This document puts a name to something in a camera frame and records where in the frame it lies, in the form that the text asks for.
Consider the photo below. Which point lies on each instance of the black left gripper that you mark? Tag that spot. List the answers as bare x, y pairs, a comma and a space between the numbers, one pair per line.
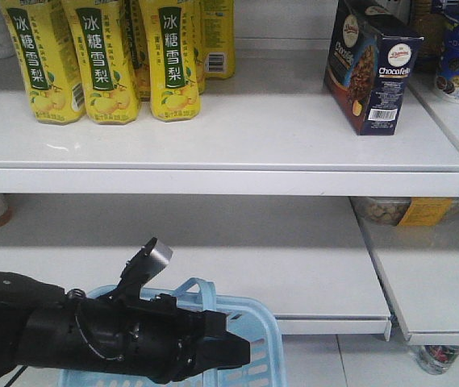
152, 338

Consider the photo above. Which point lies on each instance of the light blue shopping basket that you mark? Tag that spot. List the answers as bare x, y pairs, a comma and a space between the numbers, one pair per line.
246, 318

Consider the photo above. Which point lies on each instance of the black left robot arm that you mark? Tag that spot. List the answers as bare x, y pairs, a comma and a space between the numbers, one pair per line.
43, 325

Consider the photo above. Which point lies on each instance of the white store shelving unit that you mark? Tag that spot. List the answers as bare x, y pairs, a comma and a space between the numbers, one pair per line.
253, 194

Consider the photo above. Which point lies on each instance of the clear water bottle red label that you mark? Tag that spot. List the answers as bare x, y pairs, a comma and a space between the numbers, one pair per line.
436, 359

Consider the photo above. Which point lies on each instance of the clear cookie tray yellow band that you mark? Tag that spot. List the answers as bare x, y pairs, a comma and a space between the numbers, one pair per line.
406, 212

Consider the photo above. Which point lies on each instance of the yellow pear drink bottle rear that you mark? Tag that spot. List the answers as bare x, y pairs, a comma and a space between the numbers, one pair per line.
218, 38

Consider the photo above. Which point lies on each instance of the yellow pear drink bottle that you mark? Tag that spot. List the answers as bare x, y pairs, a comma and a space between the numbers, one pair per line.
218, 38
108, 80
169, 30
47, 59

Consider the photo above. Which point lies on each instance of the yellow pear drink bottle right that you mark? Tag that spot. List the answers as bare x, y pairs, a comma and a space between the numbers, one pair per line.
169, 30

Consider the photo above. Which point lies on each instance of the yellow pear drink bottle middle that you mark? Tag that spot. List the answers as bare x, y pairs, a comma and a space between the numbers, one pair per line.
108, 80

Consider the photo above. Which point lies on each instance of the yellow pear drink bottle left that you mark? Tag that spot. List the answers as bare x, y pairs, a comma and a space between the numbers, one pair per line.
47, 59

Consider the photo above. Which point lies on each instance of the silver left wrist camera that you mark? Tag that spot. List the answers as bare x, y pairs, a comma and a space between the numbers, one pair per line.
149, 261

